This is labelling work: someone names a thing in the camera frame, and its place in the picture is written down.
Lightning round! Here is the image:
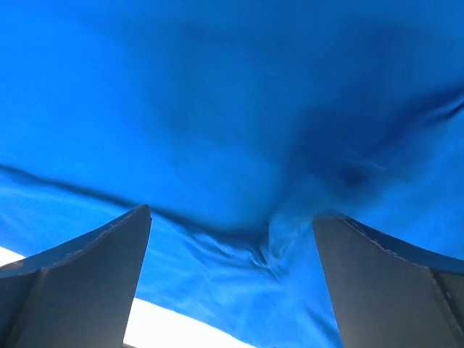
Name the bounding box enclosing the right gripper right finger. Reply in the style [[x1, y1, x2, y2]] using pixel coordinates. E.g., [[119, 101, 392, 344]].
[[312, 213, 463, 348]]

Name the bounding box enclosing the blue t shirt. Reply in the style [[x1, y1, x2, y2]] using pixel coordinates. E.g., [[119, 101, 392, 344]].
[[1, 1, 463, 347]]

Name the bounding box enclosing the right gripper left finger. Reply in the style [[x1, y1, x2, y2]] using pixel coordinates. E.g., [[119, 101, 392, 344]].
[[1, 205, 152, 348]]

